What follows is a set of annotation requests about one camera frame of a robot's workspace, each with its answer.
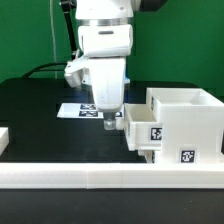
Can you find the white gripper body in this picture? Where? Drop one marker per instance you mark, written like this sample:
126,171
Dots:
105,49

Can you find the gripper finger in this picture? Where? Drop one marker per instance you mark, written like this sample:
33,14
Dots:
109,121

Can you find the white drawer box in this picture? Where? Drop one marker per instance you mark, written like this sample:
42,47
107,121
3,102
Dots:
149,155
142,131

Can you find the white drawer cabinet frame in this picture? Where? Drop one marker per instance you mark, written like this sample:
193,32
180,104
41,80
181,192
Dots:
192,125

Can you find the white front drawer box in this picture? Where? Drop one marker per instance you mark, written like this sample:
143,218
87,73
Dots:
149,155

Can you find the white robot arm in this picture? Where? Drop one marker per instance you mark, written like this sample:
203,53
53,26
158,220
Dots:
107,13

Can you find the marker sheet on table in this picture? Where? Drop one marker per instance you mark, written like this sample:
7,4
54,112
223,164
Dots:
79,111

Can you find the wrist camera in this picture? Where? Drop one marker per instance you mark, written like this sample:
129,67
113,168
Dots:
75,73

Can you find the white left fence rail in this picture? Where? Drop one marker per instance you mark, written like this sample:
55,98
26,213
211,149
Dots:
4,138

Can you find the white fence rail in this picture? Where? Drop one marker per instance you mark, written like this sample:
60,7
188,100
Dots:
4,138
108,176

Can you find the white front fence rail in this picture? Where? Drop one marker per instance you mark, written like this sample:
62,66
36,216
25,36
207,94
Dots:
108,176

